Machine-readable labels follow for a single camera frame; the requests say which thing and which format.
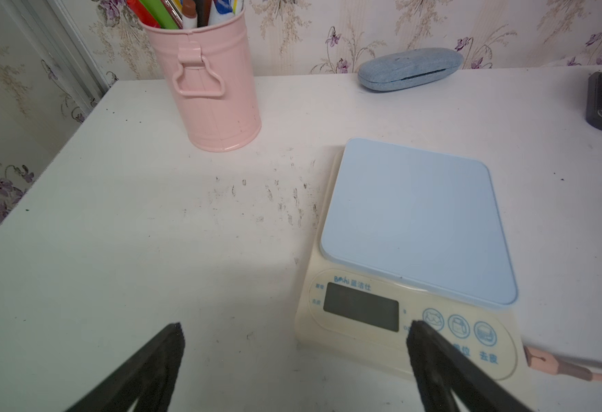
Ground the pink multi-head charging cable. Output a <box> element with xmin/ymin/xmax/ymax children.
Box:
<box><xmin>523</xmin><ymin>344</ymin><xmax>602</xmax><ymax>383</ymax></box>

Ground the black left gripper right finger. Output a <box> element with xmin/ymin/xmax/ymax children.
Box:
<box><xmin>406</xmin><ymin>320</ymin><xmax>529</xmax><ymax>411</ymax></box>

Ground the pink pen holder cup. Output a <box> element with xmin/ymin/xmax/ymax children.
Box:
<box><xmin>142</xmin><ymin>12</ymin><xmax>262</xmax><ymax>152</ymax></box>

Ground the blue glasses case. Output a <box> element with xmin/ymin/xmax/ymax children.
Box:
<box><xmin>358</xmin><ymin>47</ymin><xmax>464</xmax><ymax>92</ymax></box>

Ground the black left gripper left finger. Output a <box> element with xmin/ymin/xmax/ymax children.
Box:
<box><xmin>69</xmin><ymin>323</ymin><xmax>185</xmax><ymax>412</ymax></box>

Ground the coloured pens bunch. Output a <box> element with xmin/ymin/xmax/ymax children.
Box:
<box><xmin>124</xmin><ymin>0</ymin><xmax>244</xmax><ymax>30</ymax></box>

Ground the blue kitchen scale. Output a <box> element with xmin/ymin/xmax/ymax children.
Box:
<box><xmin>295</xmin><ymin>138</ymin><xmax>525</xmax><ymax>385</ymax></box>

